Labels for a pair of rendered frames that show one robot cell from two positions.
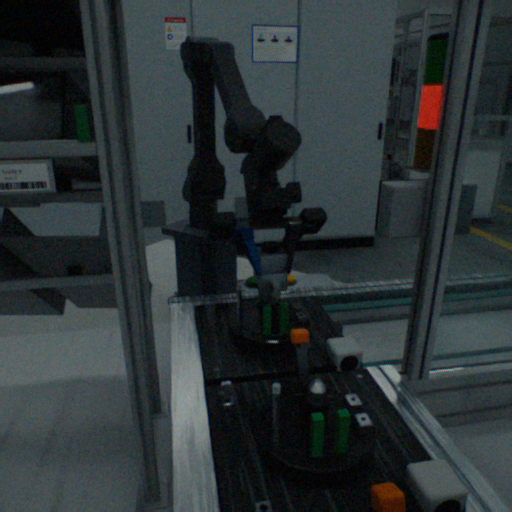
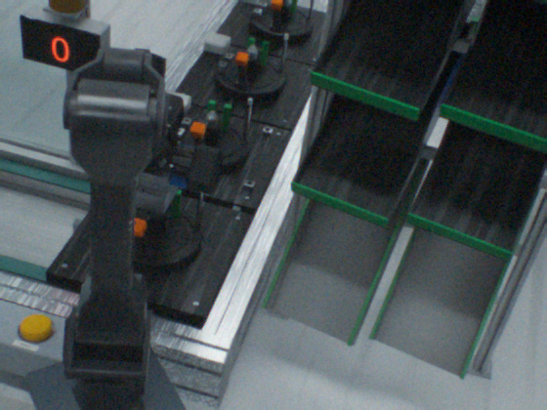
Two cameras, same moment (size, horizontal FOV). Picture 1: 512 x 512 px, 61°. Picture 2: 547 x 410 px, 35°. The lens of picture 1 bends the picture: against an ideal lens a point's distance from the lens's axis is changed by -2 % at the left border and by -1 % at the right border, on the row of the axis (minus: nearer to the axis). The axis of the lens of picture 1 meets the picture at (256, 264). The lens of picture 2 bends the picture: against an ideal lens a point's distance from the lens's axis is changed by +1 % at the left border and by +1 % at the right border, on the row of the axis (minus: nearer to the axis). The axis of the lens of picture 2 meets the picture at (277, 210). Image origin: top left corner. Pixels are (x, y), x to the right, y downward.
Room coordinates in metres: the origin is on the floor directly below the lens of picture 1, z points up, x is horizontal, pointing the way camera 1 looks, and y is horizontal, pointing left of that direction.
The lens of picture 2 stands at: (1.49, 0.46, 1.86)
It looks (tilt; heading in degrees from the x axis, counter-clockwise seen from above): 40 degrees down; 200
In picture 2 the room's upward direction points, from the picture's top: 10 degrees clockwise
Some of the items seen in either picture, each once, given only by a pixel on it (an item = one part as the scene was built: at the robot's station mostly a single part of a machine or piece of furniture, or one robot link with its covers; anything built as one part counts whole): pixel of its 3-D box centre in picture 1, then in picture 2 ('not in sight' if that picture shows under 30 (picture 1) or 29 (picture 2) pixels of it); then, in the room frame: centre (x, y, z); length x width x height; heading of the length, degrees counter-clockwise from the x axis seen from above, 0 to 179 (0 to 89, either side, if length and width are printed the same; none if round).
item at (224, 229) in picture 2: (269, 334); (155, 245); (0.66, -0.02, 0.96); 0.24 x 0.24 x 0.02; 11
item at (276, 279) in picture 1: (271, 266); (160, 175); (0.65, -0.02, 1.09); 0.08 x 0.04 x 0.07; 11
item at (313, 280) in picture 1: (285, 293); (37, 344); (0.88, -0.07, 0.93); 0.21 x 0.07 x 0.06; 101
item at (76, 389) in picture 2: (203, 212); (110, 382); (0.99, 0.12, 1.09); 0.07 x 0.07 x 0.06; 56
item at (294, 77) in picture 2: not in sight; (251, 62); (0.16, -0.11, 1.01); 0.24 x 0.24 x 0.13; 11
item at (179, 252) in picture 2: (269, 325); (155, 236); (0.66, -0.02, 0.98); 0.14 x 0.14 x 0.02
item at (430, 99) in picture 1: (440, 107); not in sight; (0.58, -0.23, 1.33); 0.05 x 0.05 x 0.05
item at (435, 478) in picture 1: (316, 408); (211, 130); (0.40, -0.07, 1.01); 0.24 x 0.24 x 0.13; 11
